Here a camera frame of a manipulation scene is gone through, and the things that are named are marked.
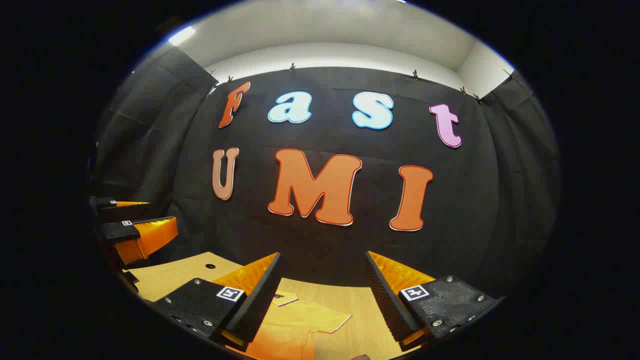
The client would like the black backdrop cloth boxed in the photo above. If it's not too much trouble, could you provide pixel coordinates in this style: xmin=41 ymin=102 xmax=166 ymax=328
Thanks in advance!
xmin=90 ymin=47 xmax=563 ymax=301

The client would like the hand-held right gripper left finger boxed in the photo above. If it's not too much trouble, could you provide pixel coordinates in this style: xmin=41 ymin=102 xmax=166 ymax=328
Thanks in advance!
xmin=151 ymin=251 xmax=283 ymax=353

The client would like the orange T-shirt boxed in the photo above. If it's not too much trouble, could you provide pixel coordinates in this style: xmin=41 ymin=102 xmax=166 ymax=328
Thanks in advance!
xmin=235 ymin=291 xmax=353 ymax=360

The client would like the ceiling light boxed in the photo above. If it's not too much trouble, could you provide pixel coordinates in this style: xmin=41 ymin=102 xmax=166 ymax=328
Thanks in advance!
xmin=167 ymin=26 xmax=197 ymax=47

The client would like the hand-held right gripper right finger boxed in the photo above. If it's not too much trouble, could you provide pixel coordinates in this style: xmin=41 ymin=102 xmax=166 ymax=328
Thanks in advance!
xmin=364 ymin=250 xmax=502 ymax=352

